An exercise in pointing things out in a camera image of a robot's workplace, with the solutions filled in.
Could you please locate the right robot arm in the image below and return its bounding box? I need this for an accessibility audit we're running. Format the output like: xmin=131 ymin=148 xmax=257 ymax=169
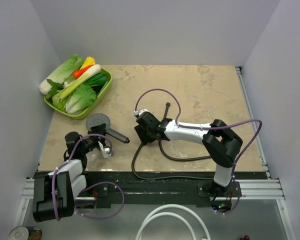
xmin=134 ymin=109 xmax=243 ymax=197

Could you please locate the red small object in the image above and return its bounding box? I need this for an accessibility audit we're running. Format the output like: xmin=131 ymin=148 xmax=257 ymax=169
xmin=239 ymin=235 xmax=250 ymax=240

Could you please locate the grey shower head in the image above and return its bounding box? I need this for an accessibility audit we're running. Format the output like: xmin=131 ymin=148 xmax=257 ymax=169
xmin=85 ymin=113 xmax=130 ymax=144

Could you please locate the white leek toy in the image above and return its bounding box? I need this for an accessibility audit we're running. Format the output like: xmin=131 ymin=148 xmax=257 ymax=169
xmin=56 ymin=64 xmax=101 ymax=99

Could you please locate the napa cabbage toy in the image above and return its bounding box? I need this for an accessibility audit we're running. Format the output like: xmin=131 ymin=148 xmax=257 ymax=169
xmin=38 ymin=54 xmax=84 ymax=95

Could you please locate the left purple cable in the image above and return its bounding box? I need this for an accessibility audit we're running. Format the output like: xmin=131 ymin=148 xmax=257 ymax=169
xmin=51 ymin=133 xmax=125 ymax=222

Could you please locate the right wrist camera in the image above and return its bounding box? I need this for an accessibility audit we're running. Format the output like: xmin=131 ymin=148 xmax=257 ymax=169
xmin=133 ymin=108 xmax=149 ymax=118

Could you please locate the black shower hose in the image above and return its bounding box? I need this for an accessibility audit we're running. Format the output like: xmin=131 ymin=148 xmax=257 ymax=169
xmin=131 ymin=101 xmax=219 ymax=181

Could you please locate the tin can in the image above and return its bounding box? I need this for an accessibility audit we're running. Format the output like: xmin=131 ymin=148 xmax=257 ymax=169
xmin=7 ymin=226 xmax=43 ymax=240

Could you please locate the white hose loop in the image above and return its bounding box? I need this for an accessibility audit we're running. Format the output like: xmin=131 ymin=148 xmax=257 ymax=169
xmin=135 ymin=204 xmax=211 ymax=240

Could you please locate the dark green vegetable toy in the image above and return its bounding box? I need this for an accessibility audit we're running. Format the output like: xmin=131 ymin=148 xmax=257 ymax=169
xmin=83 ymin=72 xmax=108 ymax=88

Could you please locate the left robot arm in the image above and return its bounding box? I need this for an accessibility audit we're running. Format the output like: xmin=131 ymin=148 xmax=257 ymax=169
xmin=32 ymin=123 xmax=112 ymax=222

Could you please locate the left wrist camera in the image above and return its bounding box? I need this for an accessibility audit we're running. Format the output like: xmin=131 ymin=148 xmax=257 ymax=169
xmin=98 ymin=141 xmax=114 ymax=159

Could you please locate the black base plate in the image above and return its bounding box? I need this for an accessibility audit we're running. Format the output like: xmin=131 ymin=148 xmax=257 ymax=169
xmin=34 ymin=171 xmax=268 ymax=209

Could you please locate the green lettuce toy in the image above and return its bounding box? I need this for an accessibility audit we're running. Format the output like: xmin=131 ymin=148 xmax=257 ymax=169
xmin=52 ymin=84 xmax=97 ymax=115

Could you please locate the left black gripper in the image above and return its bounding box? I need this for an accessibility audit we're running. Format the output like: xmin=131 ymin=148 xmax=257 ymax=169
xmin=79 ymin=123 xmax=106 ymax=154

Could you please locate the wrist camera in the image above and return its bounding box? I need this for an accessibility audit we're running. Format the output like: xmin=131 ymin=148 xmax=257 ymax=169
xmin=98 ymin=141 xmax=114 ymax=159
xmin=133 ymin=108 xmax=149 ymax=118

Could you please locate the yellow pepper toy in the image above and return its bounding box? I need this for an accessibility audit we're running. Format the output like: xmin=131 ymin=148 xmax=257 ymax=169
xmin=80 ymin=56 xmax=96 ymax=70

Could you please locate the green plastic tray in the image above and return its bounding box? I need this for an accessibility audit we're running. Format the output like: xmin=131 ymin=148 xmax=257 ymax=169
xmin=43 ymin=68 xmax=113 ymax=120

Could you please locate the orange carrot toy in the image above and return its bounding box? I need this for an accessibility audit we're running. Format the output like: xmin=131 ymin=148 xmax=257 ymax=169
xmin=72 ymin=65 xmax=93 ymax=79

